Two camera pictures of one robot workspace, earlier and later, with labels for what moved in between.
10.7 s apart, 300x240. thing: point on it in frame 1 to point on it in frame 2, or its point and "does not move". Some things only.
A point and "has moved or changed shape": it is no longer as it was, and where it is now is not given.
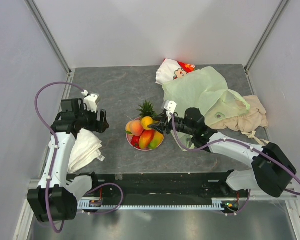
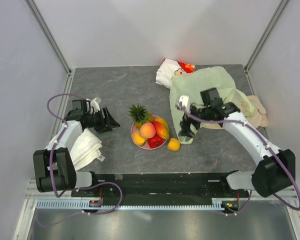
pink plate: (129, 137) to (134, 128)
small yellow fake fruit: (147, 120) to (173, 144)
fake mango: (156, 140) has moved or changed shape
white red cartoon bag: (170, 70) does not move
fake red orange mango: (145, 138) has moved or changed shape
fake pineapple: (146, 110) to (140, 115)
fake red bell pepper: (135, 141) to (155, 141)
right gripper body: (180, 126) to (202, 113)
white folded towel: (86, 149) does not move
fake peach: (136, 127) to (147, 130)
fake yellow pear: (129, 127) to (137, 139)
